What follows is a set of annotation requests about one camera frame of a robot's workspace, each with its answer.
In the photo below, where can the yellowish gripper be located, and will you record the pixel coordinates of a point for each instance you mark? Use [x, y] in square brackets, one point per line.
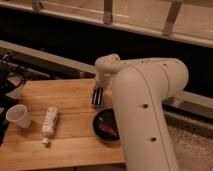
[98, 93]

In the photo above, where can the black equipment at left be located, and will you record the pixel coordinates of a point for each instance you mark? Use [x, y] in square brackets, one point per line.
[10, 86]

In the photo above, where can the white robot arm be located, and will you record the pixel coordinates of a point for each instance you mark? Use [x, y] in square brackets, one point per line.
[139, 86]

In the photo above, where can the white tube bottle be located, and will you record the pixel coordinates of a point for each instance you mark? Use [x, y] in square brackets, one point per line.
[49, 124]

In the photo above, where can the white plastic cup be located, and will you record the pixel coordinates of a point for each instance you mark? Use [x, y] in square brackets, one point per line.
[18, 114]

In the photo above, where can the red item on plate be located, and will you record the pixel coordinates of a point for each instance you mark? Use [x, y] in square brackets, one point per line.
[108, 130]

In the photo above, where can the black round plate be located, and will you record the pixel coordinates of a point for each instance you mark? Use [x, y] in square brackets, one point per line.
[105, 117]

